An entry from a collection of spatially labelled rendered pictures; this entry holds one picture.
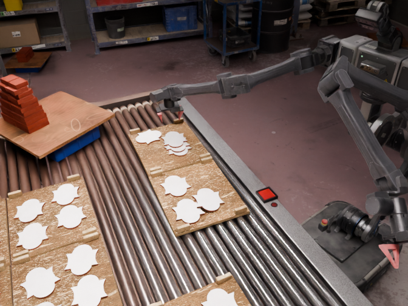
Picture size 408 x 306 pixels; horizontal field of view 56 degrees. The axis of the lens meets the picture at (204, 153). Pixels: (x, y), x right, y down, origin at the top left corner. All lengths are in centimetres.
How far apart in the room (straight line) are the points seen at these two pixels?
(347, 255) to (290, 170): 118
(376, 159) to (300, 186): 205
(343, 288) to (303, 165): 212
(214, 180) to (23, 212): 88
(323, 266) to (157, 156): 99
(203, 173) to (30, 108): 96
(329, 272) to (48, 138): 150
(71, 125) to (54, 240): 74
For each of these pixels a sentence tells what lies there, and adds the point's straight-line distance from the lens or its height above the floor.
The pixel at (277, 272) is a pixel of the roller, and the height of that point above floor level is 91.
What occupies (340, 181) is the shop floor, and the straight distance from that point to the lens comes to 347.
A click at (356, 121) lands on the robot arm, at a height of 149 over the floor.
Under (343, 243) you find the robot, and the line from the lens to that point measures 261.
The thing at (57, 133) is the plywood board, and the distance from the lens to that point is 219.
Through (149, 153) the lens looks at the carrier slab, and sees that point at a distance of 208.
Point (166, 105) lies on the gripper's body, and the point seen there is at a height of 116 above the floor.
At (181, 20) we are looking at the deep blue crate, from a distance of 625.
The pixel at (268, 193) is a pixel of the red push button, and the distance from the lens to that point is 183.
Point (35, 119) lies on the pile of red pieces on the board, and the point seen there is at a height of 110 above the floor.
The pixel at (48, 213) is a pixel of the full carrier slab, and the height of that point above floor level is 94.
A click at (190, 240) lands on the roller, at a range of 163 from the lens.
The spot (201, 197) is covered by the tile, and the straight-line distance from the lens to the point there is 176.
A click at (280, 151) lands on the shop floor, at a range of 370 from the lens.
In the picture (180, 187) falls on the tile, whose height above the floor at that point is 95.
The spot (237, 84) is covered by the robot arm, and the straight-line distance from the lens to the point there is 163.
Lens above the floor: 215
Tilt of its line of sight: 36 degrees down
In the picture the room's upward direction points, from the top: 1 degrees counter-clockwise
